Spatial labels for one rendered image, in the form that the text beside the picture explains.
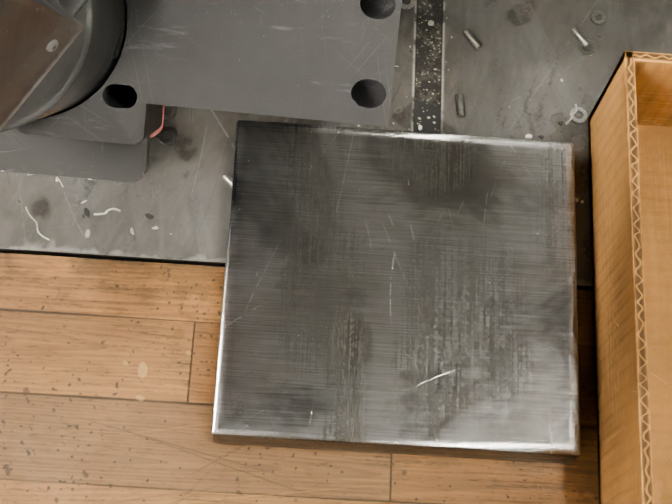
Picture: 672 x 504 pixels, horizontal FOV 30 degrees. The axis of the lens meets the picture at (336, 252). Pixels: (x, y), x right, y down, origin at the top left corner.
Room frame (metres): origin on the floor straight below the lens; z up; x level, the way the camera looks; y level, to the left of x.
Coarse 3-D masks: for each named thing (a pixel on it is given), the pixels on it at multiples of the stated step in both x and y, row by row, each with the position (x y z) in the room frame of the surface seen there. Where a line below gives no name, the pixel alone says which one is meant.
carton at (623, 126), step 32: (640, 64) 0.32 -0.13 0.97; (608, 96) 0.31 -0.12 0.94; (640, 96) 0.32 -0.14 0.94; (608, 128) 0.30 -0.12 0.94; (640, 128) 0.32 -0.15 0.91; (608, 160) 0.28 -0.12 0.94; (640, 160) 0.30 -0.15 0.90; (608, 192) 0.26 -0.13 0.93; (640, 192) 0.28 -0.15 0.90; (608, 224) 0.25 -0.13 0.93; (640, 224) 0.23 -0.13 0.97; (608, 256) 0.23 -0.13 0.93; (640, 256) 0.22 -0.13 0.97; (608, 288) 0.22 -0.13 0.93; (640, 288) 0.20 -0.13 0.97; (608, 320) 0.20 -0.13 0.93; (640, 320) 0.19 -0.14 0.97; (608, 352) 0.19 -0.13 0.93; (640, 352) 0.17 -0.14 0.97; (608, 384) 0.17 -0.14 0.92; (640, 384) 0.16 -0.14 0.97; (608, 416) 0.16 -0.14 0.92; (640, 416) 0.15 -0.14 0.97; (608, 448) 0.14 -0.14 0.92; (640, 448) 0.13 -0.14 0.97; (608, 480) 0.13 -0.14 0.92; (640, 480) 0.12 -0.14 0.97
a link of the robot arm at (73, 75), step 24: (72, 0) 0.15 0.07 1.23; (96, 0) 0.16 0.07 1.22; (96, 24) 0.15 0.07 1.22; (72, 48) 0.14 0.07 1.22; (96, 48) 0.15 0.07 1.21; (48, 72) 0.14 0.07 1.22; (72, 72) 0.14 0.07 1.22; (96, 72) 0.15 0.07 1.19; (48, 96) 0.13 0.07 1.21; (72, 96) 0.14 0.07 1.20; (24, 120) 0.13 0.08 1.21
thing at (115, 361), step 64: (0, 256) 0.19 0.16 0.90; (0, 320) 0.16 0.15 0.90; (64, 320) 0.17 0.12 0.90; (128, 320) 0.17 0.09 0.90; (192, 320) 0.18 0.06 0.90; (0, 384) 0.13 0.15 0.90; (64, 384) 0.14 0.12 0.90; (128, 384) 0.14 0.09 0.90; (192, 384) 0.15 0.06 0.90; (0, 448) 0.10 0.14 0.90; (64, 448) 0.11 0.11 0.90; (128, 448) 0.11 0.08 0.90; (192, 448) 0.12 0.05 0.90; (256, 448) 0.12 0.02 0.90
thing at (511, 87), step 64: (448, 0) 0.38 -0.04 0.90; (512, 0) 0.39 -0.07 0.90; (576, 0) 0.39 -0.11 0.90; (640, 0) 0.40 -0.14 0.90; (448, 64) 0.34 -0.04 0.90; (512, 64) 0.35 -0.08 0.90; (576, 64) 0.35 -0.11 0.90; (192, 128) 0.28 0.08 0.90; (384, 128) 0.30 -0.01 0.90; (448, 128) 0.30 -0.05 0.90; (512, 128) 0.31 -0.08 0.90; (576, 128) 0.31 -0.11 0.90; (0, 192) 0.23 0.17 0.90; (64, 192) 0.23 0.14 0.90; (128, 192) 0.24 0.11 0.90; (192, 192) 0.24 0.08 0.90; (576, 192) 0.28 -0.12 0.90; (64, 256) 0.20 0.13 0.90; (128, 256) 0.20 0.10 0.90; (192, 256) 0.21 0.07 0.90; (576, 256) 0.24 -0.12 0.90
